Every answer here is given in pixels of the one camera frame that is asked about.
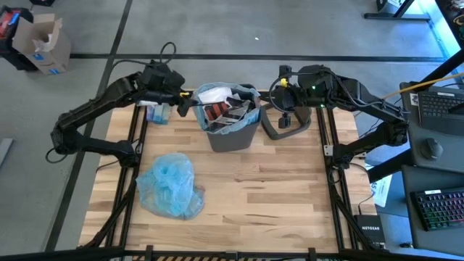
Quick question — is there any grey plastic trash bin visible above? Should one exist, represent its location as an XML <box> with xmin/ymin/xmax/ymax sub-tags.
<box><xmin>191</xmin><ymin>83</ymin><xmax>262</xmax><ymax>153</ymax></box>

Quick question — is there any black diagonal frame beam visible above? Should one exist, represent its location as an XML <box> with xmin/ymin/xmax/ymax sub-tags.
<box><xmin>366</xmin><ymin>48</ymin><xmax>464</xmax><ymax>183</ymax></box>

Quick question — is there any open cardboard box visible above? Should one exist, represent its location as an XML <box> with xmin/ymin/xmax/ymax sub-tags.
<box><xmin>12</xmin><ymin>12</ymin><xmax>72</xmax><ymax>76</ymax></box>

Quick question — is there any black red storage box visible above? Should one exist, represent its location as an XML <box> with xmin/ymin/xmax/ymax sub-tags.
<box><xmin>0</xmin><ymin>5</ymin><xmax>36</xmax><ymax>70</ymax></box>

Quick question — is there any black network router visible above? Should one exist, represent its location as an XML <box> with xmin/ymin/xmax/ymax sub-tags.
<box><xmin>353</xmin><ymin>213</ymin><xmax>387</xmax><ymax>251</ymax></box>

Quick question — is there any black aluminium table frame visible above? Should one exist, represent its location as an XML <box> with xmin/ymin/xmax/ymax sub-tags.
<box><xmin>78</xmin><ymin>89</ymin><xmax>385</xmax><ymax>261</ymax></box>

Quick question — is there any black computer keyboard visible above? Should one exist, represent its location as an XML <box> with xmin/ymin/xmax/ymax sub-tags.
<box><xmin>416</xmin><ymin>89</ymin><xmax>464</xmax><ymax>137</ymax></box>

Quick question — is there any black computer mouse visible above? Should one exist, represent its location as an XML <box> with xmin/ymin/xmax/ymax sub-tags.
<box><xmin>420</xmin><ymin>137</ymin><xmax>444</xmax><ymax>162</ymax></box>

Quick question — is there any black desk foot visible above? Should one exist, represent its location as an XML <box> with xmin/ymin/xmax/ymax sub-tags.
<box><xmin>363</xmin><ymin>0</ymin><xmax>432</xmax><ymax>21</ymax></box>

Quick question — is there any white printed leaflet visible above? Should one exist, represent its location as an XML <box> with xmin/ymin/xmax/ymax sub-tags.
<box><xmin>368</xmin><ymin>173</ymin><xmax>394</xmax><ymax>208</ymax></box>

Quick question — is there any blue bin liner bag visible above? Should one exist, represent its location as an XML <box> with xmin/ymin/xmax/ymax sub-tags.
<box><xmin>191</xmin><ymin>81</ymin><xmax>262</xmax><ymax>136</ymax></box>

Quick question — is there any crumpled blue plastic bag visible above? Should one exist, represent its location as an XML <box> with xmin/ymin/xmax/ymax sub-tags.
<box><xmin>135</xmin><ymin>152</ymin><xmax>206</xmax><ymax>221</ymax></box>

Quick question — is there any yellow cable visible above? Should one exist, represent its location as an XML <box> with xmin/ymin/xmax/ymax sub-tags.
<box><xmin>383</xmin><ymin>71</ymin><xmax>464</xmax><ymax>101</ymax></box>

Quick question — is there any backlit rainbow keyboard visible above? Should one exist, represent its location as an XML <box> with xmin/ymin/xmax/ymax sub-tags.
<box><xmin>410</xmin><ymin>187</ymin><xmax>464</xmax><ymax>232</ymax></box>

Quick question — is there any grey desk with keyboard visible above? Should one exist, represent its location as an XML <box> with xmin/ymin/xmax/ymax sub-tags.
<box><xmin>399</xmin><ymin>81</ymin><xmax>464</xmax><ymax>175</ymax></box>

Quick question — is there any grey tape dispenser stand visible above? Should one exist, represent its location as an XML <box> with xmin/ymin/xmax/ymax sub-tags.
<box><xmin>260</xmin><ymin>103</ymin><xmax>313</xmax><ymax>141</ymax></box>

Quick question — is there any red black mat packaging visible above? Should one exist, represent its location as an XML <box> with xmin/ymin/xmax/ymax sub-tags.
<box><xmin>202</xmin><ymin>96</ymin><xmax>254</xmax><ymax>128</ymax></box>

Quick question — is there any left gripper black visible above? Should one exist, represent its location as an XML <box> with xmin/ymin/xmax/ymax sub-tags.
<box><xmin>140</xmin><ymin>63</ymin><xmax>199</xmax><ymax>118</ymax></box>

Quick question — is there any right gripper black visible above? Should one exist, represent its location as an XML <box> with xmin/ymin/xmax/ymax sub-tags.
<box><xmin>269</xmin><ymin>78</ymin><xmax>305</xmax><ymax>130</ymax></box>

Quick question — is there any blue white tissue pack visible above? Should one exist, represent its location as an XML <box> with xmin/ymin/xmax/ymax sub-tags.
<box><xmin>146</xmin><ymin>103</ymin><xmax>173</xmax><ymax>125</ymax></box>

